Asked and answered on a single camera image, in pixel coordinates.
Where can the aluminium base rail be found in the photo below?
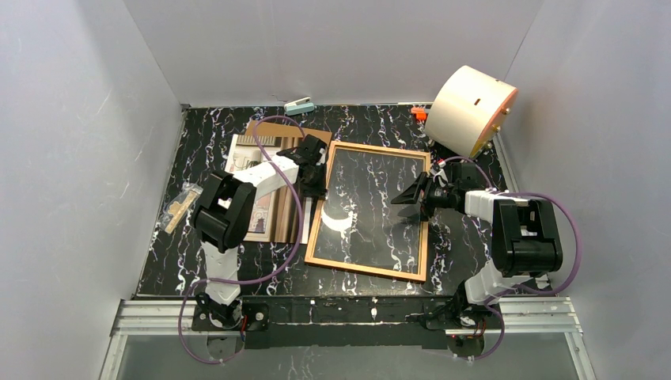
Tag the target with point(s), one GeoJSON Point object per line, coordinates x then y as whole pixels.
{"type": "Point", "coordinates": [349, 322]}

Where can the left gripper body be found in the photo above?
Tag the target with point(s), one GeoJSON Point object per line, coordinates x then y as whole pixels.
{"type": "Point", "coordinates": [312, 178]}

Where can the white orange cylinder box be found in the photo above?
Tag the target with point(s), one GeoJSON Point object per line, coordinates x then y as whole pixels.
{"type": "Point", "coordinates": [469, 111]}

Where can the orange clip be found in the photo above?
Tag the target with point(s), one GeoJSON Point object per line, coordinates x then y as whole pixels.
{"type": "Point", "coordinates": [419, 113]}

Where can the small plastic bag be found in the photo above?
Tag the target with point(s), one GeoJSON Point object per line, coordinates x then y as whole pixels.
{"type": "Point", "coordinates": [178, 207]}

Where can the brown backing board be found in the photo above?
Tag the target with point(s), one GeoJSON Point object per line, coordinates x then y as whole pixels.
{"type": "Point", "coordinates": [275, 137]}

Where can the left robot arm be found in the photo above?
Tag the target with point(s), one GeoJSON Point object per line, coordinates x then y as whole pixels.
{"type": "Point", "coordinates": [223, 215]}

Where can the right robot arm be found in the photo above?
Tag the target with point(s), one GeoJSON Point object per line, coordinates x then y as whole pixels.
{"type": "Point", "coordinates": [525, 240]}

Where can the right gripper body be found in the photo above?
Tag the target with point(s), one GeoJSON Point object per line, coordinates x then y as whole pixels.
{"type": "Point", "coordinates": [427, 193]}

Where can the teal white small device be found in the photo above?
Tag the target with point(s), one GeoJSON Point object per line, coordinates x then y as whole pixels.
{"type": "Point", "coordinates": [298, 107]}

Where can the printed photo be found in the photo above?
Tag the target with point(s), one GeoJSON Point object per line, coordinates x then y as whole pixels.
{"type": "Point", "coordinates": [274, 216]}

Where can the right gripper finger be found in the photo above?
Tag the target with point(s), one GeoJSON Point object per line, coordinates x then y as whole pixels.
{"type": "Point", "coordinates": [413, 193]}
{"type": "Point", "coordinates": [413, 212]}

